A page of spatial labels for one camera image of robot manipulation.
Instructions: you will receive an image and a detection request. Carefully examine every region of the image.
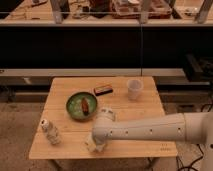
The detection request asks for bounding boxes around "clear plastic bottle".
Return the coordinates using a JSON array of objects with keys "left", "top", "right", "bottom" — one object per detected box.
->
[{"left": 41, "top": 119, "right": 61, "bottom": 145}]

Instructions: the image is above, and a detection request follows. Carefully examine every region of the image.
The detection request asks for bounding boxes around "white sponge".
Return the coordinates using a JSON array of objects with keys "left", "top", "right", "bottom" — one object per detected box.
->
[{"left": 85, "top": 134, "right": 99, "bottom": 152}]

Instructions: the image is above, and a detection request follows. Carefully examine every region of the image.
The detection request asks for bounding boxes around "green ceramic bowl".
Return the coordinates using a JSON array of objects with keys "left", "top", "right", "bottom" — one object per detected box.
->
[{"left": 66, "top": 92, "right": 98, "bottom": 121}]

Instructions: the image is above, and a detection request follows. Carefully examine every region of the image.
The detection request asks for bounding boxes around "translucent plastic cup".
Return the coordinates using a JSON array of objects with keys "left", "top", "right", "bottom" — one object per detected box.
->
[{"left": 127, "top": 79, "right": 143, "bottom": 100}]

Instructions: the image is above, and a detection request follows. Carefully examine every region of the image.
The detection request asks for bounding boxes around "wooden folding table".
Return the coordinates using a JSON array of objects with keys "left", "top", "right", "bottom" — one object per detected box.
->
[{"left": 28, "top": 76, "right": 179, "bottom": 171}]

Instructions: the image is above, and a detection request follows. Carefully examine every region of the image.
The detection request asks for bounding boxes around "black and orange eraser block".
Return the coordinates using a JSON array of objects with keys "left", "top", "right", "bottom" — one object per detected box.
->
[{"left": 94, "top": 85, "right": 113, "bottom": 96}]

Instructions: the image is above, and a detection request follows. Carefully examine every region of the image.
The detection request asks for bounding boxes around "brown object in bowl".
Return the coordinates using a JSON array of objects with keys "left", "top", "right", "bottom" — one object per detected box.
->
[{"left": 81, "top": 98, "right": 89, "bottom": 116}]

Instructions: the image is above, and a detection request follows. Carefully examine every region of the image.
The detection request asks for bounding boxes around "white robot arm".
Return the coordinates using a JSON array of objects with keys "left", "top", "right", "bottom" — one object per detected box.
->
[{"left": 92, "top": 112, "right": 213, "bottom": 171}]

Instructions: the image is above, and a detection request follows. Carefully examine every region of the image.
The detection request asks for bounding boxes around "long background workbench shelf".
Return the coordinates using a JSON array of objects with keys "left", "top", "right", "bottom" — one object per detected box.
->
[{"left": 0, "top": 0, "right": 213, "bottom": 27}]

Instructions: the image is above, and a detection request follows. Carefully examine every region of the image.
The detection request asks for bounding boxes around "black cable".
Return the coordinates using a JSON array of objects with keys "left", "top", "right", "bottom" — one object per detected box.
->
[{"left": 175, "top": 143, "right": 213, "bottom": 171}]

